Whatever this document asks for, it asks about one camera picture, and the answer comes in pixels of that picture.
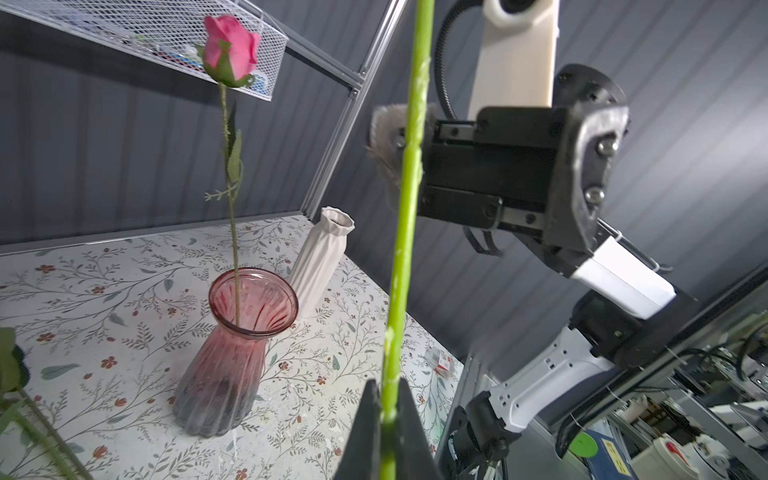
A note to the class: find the white ribbed ceramic vase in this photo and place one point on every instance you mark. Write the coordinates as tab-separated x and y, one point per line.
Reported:
319	256

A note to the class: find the floral patterned table mat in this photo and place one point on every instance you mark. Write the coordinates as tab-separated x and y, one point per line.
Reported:
178	356

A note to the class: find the white wire mesh basket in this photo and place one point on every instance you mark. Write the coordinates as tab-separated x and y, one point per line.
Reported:
168	33

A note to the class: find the pink glass vase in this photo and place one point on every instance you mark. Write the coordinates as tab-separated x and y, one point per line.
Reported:
219	388

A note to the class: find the bundle of artificial flowers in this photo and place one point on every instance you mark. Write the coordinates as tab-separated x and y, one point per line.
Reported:
18	408

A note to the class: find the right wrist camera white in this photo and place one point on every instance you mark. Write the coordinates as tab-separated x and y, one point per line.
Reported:
616	274

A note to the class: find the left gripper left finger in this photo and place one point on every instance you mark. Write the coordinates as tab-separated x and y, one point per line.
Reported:
360	459

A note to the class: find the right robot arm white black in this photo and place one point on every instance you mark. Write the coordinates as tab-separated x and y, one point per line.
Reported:
516	68

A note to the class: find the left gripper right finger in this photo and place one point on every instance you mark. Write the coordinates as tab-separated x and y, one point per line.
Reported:
413	457

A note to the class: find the small clear red plastic piece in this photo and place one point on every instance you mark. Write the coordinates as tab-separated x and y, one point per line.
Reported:
440	362

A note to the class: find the magenta rose stem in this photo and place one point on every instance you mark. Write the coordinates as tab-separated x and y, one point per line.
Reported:
229	58

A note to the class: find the light pink rose stem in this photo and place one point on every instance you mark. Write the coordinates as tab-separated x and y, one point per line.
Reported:
411	173

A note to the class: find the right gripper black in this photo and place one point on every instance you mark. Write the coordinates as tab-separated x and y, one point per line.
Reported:
536	172

